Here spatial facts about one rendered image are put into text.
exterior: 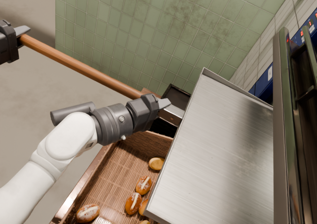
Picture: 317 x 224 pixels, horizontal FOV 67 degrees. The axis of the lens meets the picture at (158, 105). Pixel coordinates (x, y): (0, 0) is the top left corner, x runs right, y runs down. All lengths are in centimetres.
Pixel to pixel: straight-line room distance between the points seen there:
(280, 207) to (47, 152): 39
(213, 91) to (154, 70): 134
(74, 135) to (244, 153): 46
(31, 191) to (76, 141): 11
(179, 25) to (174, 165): 142
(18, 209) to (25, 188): 3
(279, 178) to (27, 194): 41
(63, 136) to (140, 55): 168
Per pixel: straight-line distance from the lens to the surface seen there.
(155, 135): 115
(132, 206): 111
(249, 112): 85
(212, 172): 62
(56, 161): 48
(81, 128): 50
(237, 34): 182
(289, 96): 52
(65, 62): 71
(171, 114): 64
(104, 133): 54
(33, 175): 50
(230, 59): 191
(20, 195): 49
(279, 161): 42
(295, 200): 37
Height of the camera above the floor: 166
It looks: 44 degrees down
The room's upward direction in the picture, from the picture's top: 25 degrees clockwise
